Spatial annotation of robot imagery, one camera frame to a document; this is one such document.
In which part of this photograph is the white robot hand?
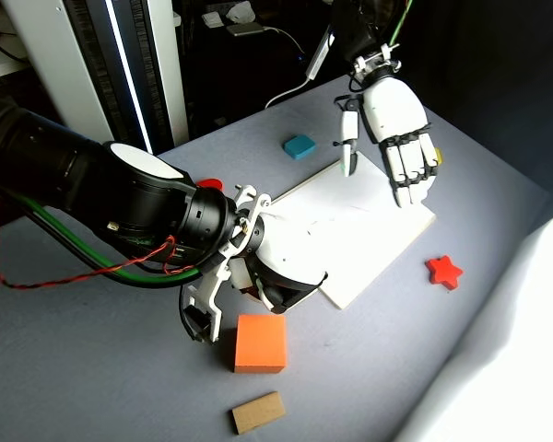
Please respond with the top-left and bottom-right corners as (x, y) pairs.
(334, 76), (441, 209)
(229, 215), (329, 317)

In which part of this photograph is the white drawing board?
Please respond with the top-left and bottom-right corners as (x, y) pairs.
(257, 158), (438, 310)

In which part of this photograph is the orange cube block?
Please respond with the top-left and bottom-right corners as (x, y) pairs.
(233, 314), (288, 374)

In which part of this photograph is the white usb hub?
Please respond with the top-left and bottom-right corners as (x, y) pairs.
(306, 30), (336, 84)

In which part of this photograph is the teal rounded block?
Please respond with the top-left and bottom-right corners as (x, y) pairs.
(283, 134), (317, 161)

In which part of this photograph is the red star block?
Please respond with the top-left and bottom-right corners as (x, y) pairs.
(424, 255), (465, 291)

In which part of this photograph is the brown rectangular block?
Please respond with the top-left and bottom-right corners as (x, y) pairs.
(231, 390), (288, 436)

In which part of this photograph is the silver flat device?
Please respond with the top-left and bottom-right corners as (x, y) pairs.
(225, 21), (265, 38)

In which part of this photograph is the white crumpled object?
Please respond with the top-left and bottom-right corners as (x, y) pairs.
(225, 0), (257, 24)

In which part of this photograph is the grey table cloth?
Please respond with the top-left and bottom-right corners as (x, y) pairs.
(0, 76), (553, 442)

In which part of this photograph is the white backdrop sheet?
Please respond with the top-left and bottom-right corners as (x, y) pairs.
(394, 215), (553, 442)

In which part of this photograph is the white cabinet with light strip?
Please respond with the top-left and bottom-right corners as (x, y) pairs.
(0, 0), (190, 157)

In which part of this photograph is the green cable on arm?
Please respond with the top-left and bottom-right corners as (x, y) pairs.
(389, 0), (416, 47)
(8, 192), (202, 286)

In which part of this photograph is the white cable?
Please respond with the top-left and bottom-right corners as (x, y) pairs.
(265, 77), (314, 110)

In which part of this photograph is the red black twisted cable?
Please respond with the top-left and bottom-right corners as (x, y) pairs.
(0, 198), (194, 290)

